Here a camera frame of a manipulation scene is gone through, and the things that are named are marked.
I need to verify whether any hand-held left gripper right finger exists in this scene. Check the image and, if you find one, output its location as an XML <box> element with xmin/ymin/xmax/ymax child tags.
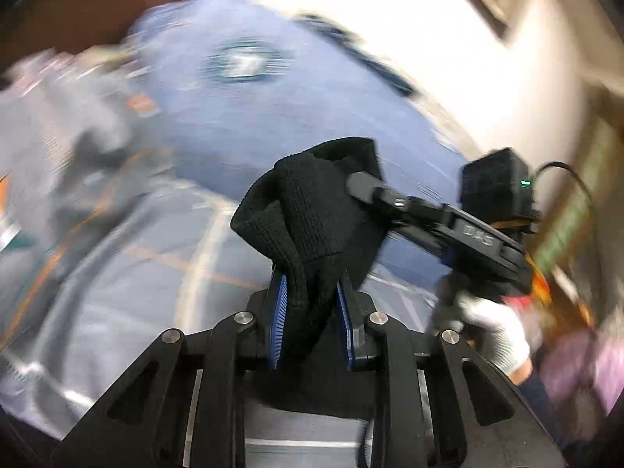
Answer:
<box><xmin>336</xmin><ymin>275</ymin><xmax>569</xmax><ymax>468</ymax></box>

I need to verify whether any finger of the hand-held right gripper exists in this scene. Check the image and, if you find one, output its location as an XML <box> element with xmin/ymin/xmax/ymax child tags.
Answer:
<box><xmin>387</xmin><ymin>222</ymin><xmax>452</xmax><ymax>261</ymax></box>
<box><xmin>345</xmin><ymin>171</ymin><xmax>447</xmax><ymax>229</ymax></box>

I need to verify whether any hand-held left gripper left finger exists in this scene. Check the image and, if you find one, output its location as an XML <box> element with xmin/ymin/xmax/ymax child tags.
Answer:
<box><xmin>51</xmin><ymin>273</ymin><xmax>289</xmax><ymax>468</ymax></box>

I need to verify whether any black knit sock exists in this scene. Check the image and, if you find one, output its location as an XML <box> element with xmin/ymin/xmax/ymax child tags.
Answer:
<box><xmin>230</xmin><ymin>137</ymin><xmax>388</xmax><ymax>369</ymax></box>

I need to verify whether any person's right forearm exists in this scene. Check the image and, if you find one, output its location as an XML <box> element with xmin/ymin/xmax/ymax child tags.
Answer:
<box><xmin>507</xmin><ymin>358</ymin><xmax>593</xmax><ymax>449</ymax></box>

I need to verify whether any person's right hand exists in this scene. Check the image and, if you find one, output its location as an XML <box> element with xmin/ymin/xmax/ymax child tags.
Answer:
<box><xmin>453</xmin><ymin>296</ymin><xmax>531</xmax><ymax>376</ymax></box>

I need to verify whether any blue plaid quilt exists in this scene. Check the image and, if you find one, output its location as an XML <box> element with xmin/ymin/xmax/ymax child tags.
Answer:
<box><xmin>122</xmin><ymin>0</ymin><xmax>473</xmax><ymax>206</ymax></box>

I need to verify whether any grey printed bedsheet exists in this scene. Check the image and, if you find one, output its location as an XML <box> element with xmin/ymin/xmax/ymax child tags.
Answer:
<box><xmin>0</xmin><ymin>49</ymin><xmax>440</xmax><ymax>440</ymax></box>

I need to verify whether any purple cloth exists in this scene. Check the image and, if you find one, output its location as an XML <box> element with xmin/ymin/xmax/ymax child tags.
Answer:
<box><xmin>539</xmin><ymin>331</ymin><xmax>624</xmax><ymax>415</ymax></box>

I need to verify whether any brown headboard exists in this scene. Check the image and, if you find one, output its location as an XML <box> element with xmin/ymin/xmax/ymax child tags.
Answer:
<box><xmin>0</xmin><ymin>0</ymin><xmax>230</xmax><ymax>74</ymax></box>

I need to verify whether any black cable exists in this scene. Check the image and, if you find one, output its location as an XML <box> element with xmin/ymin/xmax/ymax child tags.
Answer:
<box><xmin>529</xmin><ymin>161</ymin><xmax>598</xmax><ymax>239</ymax></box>

